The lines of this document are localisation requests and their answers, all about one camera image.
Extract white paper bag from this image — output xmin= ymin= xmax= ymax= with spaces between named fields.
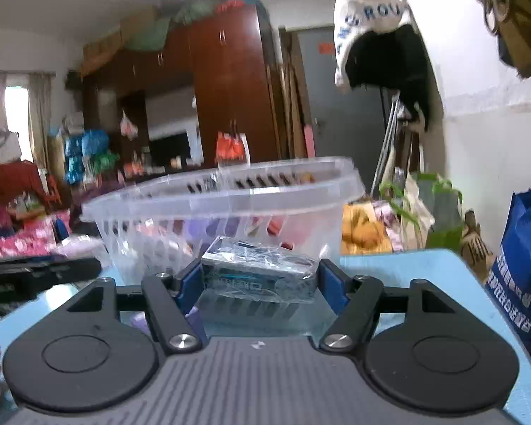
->
xmin=402 ymin=172 xmax=436 ymax=251

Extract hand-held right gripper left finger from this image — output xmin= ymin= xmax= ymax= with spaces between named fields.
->
xmin=65 ymin=259 xmax=204 ymax=356

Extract green reusable bag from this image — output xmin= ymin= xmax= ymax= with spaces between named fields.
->
xmin=378 ymin=172 xmax=465 ymax=253

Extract pink hanging plastic bag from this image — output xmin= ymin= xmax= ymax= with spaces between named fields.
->
xmin=119 ymin=110 xmax=139 ymax=138

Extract window curtain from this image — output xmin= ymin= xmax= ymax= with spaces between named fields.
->
xmin=0 ymin=72 xmax=54 ymax=164

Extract green cloth bundle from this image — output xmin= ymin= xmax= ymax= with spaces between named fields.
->
xmin=124 ymin=0 xmax=213 ymax=51

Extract cardboard box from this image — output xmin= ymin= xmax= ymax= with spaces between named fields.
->
xmin=80 ymin=6 xmax=160 ymax=76

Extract metal folding ladder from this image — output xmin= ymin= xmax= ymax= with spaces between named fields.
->
xmin=369 ymin=93 xmax=403 ymax=196

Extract clear plastic basket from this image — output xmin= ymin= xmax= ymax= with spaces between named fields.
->
xmin=80 ymin=156 xmax=366 ymax=284

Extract black hanging garment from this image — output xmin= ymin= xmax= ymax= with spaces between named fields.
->
xmin=347 ymin=24 xmax=432 ymax=132

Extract pink floral blanket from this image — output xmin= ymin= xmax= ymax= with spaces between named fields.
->
xmin=0 ymin=217 xmax=69 ymax=260

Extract black television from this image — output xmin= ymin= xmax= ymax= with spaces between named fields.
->
xmin=149 ymin=130 xmax=191 ymax=169

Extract blue shopping bag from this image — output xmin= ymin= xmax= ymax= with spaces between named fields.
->
xmin=484 ymin=189 xmax=531 ymax=355

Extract brown paper bag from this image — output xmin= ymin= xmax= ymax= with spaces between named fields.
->
xmin=462 ymin=210 xmax=496 ymax=282

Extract brown hanging bag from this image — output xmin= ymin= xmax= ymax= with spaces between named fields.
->
xmin=469 ymin=0 xmax=531 ymax=78

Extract yellow cloth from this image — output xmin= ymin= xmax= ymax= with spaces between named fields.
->
xmin=342 ymin=204 xmax=392 ymax=255

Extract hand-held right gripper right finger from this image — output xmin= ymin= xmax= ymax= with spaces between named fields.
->
xmin=319 ymin=259 xmax=462 ymax=352

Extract blue plastic bags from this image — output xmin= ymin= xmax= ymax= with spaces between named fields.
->
xmin=64 ymin=129 xmax=111 ymax=184

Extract orange and white bag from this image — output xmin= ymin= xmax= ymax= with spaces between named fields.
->
xmin=215 ymin=130 xmax=251 ymax=166

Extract brown wooden wardrobe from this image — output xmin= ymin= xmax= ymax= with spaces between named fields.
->
xmin=82 ymin=4 xmax=288 ymax=173

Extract grey door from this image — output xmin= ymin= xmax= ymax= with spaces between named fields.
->
xmin=287 ymin=24 xmax=394 ymax=196

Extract purple packet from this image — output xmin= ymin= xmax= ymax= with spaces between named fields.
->
xmin=130 ymin=307 xmax=209 ymax=341

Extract red cloth pile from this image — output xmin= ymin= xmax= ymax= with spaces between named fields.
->
xmin=0 ymin=161 xmax=45 ymax=213

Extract teal packet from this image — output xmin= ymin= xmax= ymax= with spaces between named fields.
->
xmin=201 ymin=236 xmax=318 ymax=304

